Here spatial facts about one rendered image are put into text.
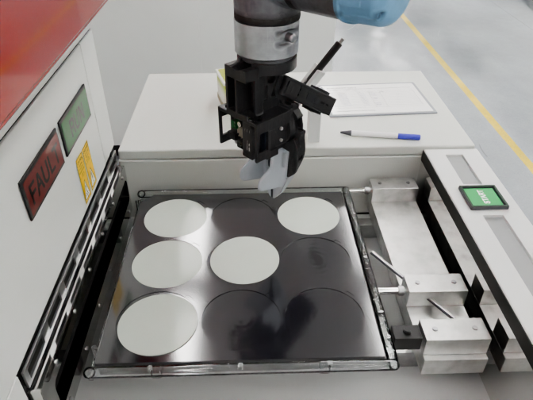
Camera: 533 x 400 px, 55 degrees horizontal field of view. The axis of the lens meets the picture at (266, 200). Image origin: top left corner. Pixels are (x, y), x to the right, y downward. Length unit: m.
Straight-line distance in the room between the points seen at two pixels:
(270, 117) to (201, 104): 0.45
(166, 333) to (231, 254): 0.16
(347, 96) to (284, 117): 0.46
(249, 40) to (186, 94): 0.52
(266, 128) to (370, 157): 0.34
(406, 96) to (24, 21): 0.79
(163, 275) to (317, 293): 0.22
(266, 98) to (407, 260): 0.34
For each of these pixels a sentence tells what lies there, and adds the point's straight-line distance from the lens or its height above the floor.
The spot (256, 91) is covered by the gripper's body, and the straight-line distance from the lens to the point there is 0.60.
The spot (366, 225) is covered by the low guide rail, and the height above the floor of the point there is 0.85.
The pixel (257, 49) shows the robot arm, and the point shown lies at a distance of 0.59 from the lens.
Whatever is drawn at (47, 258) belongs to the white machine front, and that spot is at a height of 1.01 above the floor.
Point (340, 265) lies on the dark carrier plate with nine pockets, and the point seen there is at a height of 0.90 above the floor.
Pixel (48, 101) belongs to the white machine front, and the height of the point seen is 1.15.
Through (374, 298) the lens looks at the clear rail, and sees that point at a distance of 0.71.
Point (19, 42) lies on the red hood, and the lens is 0.47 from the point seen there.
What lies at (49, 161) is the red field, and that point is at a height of 1.10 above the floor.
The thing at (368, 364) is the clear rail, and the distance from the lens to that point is 0.64.
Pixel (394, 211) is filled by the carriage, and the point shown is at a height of 0.88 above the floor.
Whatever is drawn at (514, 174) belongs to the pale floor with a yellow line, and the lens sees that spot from 2.88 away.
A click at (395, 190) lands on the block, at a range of 0.91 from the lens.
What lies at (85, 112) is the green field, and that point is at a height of 1.09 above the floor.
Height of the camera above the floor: 1.41
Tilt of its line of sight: 36 degrees down
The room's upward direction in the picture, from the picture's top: straight up
